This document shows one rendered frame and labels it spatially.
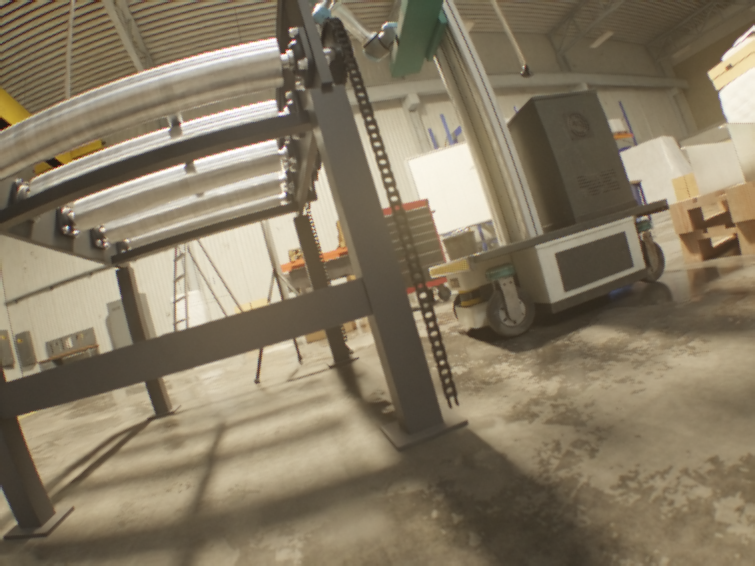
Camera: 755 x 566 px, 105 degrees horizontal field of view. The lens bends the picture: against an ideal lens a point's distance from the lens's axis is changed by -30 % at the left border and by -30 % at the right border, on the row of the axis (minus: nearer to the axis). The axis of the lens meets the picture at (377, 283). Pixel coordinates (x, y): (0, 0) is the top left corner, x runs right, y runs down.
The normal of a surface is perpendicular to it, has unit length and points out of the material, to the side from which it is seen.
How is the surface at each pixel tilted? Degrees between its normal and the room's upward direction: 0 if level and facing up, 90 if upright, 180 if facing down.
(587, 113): 90
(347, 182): 90
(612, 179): 90
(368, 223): 90
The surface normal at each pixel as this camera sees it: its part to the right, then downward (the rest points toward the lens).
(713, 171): 0.24, -0.07
